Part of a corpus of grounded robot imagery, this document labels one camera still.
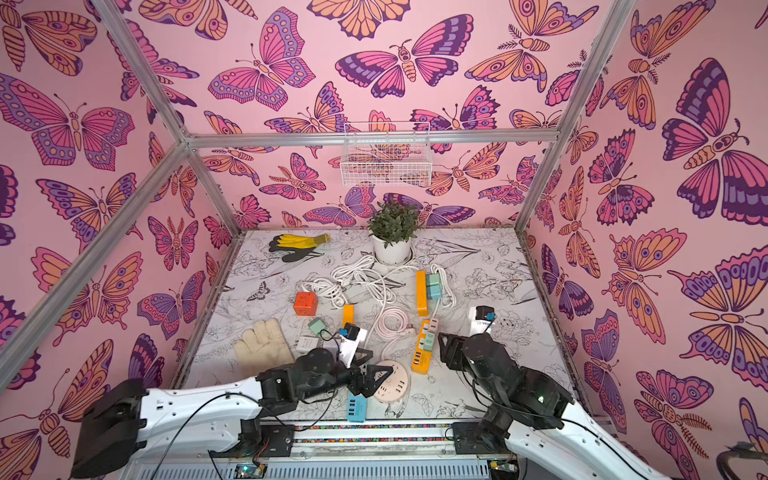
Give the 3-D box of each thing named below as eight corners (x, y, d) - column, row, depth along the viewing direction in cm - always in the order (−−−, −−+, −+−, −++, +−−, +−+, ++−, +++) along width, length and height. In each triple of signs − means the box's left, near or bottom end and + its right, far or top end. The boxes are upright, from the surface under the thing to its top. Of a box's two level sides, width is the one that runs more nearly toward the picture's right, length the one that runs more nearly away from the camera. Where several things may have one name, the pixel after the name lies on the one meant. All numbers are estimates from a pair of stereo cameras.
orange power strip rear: (417, 316, 97) (418, 309, 94) (415, 278, 107) (415, 270, 104) (428, 316, 97) (429, 309, 94) (424, 278, 107) (426, 270, 104)
